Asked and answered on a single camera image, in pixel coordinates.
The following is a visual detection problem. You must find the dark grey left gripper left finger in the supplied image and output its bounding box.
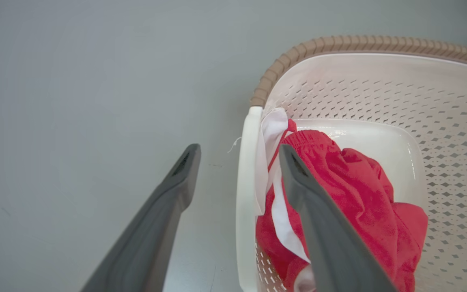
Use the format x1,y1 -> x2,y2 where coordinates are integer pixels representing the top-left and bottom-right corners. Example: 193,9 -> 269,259
80,144 -> 202,292

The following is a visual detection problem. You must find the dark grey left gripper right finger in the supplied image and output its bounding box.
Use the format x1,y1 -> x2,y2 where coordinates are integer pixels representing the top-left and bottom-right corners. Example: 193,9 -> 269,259
278,144 -> 398,292

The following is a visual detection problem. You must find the cream perforated laundry basket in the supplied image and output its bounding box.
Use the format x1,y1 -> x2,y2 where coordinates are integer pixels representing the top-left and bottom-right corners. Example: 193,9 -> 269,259
235,35 -> 467,292

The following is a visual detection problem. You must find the red and white garment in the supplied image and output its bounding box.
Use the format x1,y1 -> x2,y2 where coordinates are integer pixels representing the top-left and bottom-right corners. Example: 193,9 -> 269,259
254,107 -> 429,292

